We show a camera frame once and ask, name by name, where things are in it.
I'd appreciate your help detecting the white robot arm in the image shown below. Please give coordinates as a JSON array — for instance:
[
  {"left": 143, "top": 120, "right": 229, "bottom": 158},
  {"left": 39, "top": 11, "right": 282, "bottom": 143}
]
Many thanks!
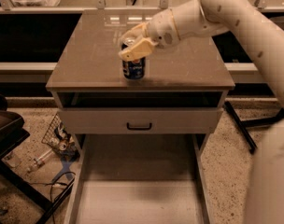
[{"left": 119, "top": 0, "right": 284, "bottom": 224}]

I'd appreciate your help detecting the black chair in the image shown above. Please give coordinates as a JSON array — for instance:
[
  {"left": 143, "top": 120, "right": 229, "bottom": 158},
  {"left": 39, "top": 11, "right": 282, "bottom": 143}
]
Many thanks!
[{"left": 0, "top": 92, "right": 75, "bottom": 224}]

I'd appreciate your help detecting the blue pepsi can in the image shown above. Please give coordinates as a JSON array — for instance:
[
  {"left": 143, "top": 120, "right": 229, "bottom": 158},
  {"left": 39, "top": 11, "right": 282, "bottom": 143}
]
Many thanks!
[{"left": 121, "top": 36, "right": 146, "bottom": 80}]

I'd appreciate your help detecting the open middle drawer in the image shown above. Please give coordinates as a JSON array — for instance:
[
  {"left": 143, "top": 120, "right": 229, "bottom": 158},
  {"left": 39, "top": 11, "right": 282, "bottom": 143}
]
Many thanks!
[{"left": 64, "top": 134, "right": 215, "bottom": 224}]

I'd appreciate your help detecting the grey drawer cabinet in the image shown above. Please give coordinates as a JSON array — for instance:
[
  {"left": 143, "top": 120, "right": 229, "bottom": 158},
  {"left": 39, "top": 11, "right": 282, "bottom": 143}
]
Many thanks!
[{"left": 47, "top": 9, "right": 234, "bottom": 147}]

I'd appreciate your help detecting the black floor cable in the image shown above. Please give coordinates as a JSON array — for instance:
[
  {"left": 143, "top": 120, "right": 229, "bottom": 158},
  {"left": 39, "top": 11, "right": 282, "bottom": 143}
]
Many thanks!
[{"left": 26, "top": 171, "right": 77, "bottom": 224}]

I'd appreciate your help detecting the top drawer with black handle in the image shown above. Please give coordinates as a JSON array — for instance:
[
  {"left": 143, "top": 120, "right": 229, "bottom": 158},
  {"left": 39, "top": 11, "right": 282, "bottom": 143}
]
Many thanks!
[{"left": 58, "top": 108, "right": 222, "bottom": 134}]

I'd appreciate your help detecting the black metal stand base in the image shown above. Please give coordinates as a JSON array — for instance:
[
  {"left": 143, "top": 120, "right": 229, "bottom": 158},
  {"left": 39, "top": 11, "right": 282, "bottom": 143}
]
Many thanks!
[{"left": 224, "top": 102, "right": 284, "bottom": 154}]

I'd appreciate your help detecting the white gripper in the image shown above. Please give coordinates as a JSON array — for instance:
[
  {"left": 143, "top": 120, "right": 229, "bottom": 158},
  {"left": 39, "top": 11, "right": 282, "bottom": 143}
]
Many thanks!
[{"left": 119, "top": 9, "right": 180, "bottom": 62}]

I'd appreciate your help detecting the clear plastic bottle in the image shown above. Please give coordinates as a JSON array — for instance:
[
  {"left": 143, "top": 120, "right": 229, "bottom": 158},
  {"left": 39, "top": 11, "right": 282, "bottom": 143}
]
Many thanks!
[{"left": 27, "top": 149, "right": 53, "bottom": 173}]

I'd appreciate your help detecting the wire mesh basket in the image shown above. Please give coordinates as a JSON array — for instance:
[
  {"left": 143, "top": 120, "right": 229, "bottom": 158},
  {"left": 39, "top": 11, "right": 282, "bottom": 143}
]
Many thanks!
[{"left": 42, "top": 114, "right": 78, "bottom": 157}]

